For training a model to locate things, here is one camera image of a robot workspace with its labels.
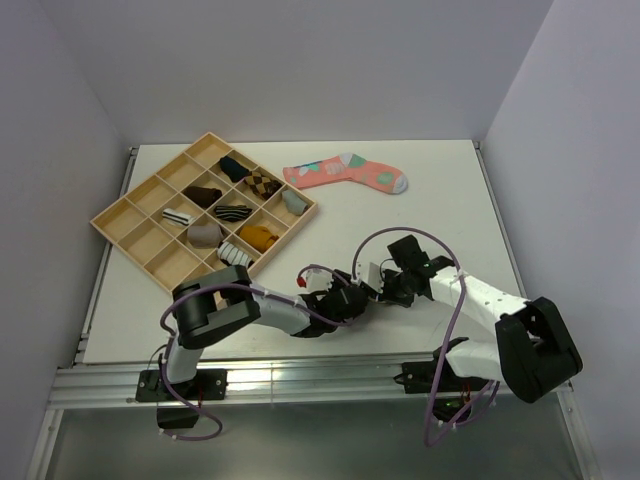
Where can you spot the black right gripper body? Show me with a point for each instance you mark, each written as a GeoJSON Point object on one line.
{"type": "Point", "coordinates": [396, 289]}

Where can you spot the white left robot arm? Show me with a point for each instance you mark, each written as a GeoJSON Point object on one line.
{"type": "Point", "coordinates": [215, 306]}

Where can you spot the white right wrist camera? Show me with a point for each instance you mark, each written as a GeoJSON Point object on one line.
{"type": "Point", "coordinates": [369, 274]}

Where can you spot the mustard rolled sock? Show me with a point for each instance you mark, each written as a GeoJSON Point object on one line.
{"type": "Point", "coordinates": [258, 237]}

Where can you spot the pink patterned sock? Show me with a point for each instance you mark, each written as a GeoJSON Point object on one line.
{"type": "Point", "coordinates": [347, 167]}

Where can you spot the beige grey rolled sock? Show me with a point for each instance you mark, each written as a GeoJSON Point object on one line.
{"type": "Point", "coordinates": [205, 236]}

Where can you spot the white black striped sock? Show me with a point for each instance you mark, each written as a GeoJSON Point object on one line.
{"type": "Point", "coordinates": [232, 255]}

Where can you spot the dark brown rolled sock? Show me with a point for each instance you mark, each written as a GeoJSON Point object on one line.
{"type": "Point", "coordinates": [204, 197]}

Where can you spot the brown argyle rolled sock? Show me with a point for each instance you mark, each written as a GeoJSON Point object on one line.
{"type": "Point", "coordinates": [262, 185]}

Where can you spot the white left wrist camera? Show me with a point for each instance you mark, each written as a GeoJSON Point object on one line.
{"type": "Point", "coordinates": [314, 279]}

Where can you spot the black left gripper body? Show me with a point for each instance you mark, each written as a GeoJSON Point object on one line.
{"type": "Point", "coordinates": [336, 286]}

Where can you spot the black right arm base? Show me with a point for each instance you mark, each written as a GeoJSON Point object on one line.
{"type": "Point", "coordinates": [418, 377]}

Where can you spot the brown striped sock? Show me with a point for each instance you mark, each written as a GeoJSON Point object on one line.
{"type": "Point", "coordinates": [375, 299]}

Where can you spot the white black rolled sock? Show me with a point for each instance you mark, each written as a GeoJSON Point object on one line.
{"type": "Point", "coordinates": [177, 217]}

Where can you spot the aluminium front rail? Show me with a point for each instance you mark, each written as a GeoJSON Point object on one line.
{"type": "Point", "coordinates": [345, 378]}

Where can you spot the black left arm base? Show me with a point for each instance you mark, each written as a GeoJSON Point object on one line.
{"type": "Point", "coordinates": [207, 385]}

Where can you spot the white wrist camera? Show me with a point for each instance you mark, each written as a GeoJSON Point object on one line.
{"type": "Point", "coordinates": [369, 274]}
{"type": "Point", "coordinates": [314, 279]}

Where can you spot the dark navy rolled sock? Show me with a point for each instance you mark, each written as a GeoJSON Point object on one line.
{"type": "Point", "coordinates": [235, 171]}

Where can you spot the black striped rolled sock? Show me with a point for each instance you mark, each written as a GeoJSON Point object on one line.
{"type": "Point", "coordinates": [232, 213]}

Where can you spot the wooden compartment tray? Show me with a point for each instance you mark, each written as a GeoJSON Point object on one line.
{"type": "Point", "coordinates": [134, 225]}

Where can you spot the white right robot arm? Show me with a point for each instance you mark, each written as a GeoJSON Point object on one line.
{"type": "Point", "coordinates": [531, 349]}

